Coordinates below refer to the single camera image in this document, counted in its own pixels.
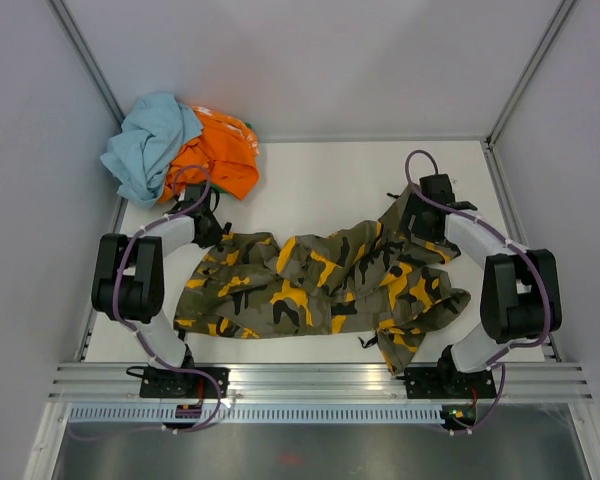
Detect left aluminium frame post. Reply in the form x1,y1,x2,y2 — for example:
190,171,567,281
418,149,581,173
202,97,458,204
47,0,124,126

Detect right aluminium frame post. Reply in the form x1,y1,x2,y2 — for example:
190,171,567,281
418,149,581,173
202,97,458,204
484,0,580,146

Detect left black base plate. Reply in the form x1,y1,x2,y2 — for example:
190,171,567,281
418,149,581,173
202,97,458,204
126,365,230,399

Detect light blue garment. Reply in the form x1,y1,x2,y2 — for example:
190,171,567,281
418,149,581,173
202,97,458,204
100,93,203,209

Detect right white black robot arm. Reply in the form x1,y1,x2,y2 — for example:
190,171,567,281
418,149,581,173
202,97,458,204
402,174,562,396

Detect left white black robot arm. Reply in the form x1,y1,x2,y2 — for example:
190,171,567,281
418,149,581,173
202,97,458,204
91,183,231,397

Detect aluminium frame post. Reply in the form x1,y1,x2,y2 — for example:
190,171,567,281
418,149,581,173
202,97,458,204
484,0,580,146
47,0,124,126

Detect white slotted cable duct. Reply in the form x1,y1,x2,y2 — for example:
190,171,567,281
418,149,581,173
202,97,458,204
68,403,475,424

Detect aluminium mounting rail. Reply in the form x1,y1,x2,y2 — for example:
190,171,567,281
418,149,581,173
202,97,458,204
48,362,593,404

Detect camouflage cargo trousers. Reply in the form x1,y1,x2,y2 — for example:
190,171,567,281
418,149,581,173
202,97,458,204
173,188,471,375

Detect orange garment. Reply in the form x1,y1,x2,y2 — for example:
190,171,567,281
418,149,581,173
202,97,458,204
158,106,243,204

